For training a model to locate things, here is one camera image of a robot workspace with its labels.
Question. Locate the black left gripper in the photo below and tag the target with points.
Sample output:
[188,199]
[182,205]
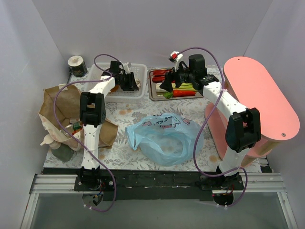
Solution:
[130,81]

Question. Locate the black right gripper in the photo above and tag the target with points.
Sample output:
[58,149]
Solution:
[177,78]

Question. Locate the red toy lobster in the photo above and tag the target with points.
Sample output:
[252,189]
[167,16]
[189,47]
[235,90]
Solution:
[158,75]

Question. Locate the green toy vegetable stalks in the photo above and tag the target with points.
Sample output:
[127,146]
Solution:
[183,86]

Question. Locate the light blue plastic grocery bag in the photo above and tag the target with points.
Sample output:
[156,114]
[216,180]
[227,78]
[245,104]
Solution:
[167,139]

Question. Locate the brown paper bag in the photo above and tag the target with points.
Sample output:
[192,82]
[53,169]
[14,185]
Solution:
[54,115]

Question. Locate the toy fried bread piece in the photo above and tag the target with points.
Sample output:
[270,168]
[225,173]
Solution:
[115,88]

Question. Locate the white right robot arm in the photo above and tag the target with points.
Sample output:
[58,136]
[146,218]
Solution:
[243,124]

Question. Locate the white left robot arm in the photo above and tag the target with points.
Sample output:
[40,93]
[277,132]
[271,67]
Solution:
[93,115]

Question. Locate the orange toy carrot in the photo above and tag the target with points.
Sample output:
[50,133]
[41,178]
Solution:
[179,93]

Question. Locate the stainless steel tray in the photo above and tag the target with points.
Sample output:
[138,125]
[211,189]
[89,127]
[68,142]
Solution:
[156,96]

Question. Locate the white plastic perforated basket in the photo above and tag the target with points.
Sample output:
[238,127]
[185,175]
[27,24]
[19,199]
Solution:
[120,96]

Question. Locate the floral patterned table mat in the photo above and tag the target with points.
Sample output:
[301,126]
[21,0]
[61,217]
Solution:
[121,156]

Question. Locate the clear plastic bottle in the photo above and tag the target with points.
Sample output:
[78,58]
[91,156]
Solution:
[72,129]

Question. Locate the pink two-tier shelf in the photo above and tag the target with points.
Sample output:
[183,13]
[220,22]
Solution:
[248,85]

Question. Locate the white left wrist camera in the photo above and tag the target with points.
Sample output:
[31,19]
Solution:
[125,68]

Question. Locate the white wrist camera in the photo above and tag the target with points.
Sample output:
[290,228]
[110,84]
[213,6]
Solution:
[176,57]
[125,68]

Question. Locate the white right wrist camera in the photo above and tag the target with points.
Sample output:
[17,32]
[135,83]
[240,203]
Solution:
[176,57]

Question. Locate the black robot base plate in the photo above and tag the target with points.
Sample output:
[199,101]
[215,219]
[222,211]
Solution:
[152,185]

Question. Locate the aluminium frame rail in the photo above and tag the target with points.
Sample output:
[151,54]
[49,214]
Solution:
[53,181]

